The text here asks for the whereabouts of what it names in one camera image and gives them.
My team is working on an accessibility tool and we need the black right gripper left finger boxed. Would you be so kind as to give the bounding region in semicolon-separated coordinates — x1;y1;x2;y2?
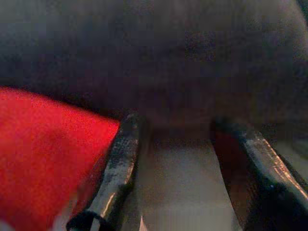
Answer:
69;113;140;231

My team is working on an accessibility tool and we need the dark brown fabric sofa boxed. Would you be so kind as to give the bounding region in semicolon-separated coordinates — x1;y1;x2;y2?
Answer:
0;0;308;145

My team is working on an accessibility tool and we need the red cloth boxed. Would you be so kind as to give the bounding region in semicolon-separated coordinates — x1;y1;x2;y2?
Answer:
0;86;121;231

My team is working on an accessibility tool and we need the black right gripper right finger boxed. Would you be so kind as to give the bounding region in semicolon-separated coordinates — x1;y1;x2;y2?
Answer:
214;117;308;231

